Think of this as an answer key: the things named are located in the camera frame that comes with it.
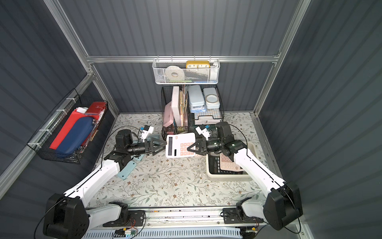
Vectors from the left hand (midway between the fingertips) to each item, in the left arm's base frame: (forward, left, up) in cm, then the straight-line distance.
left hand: (166, 148), depth 72 cm
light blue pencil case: (+35, -15, +1) cm, 38 cm away
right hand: (-3, -13, +1) cm, 13 cm away
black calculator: (-1, -25, -19) cm, 32 cm away
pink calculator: (+1, -5, +1) cm, 5 cm away
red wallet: (+21, +39, +8) cm, 45 cm away
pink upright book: (+30, -2, +1) cm, 30 cm away
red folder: (+5, +50, +6) cm, 50 cm away
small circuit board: (-32, +20, -23) cm, 44 cm away
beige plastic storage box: (-6, -31, -21) cm, 37 cm away
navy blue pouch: (+3, +43, +6) cm, 43 cm away
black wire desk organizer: (+33, -7, -4) cm, 34 cm away
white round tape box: (+39, -25, 0) cm, 46 cm away
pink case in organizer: (+32, +4, -12) cm, 35 cm away
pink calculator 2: (0, -33, -18) cm, 38 cm away
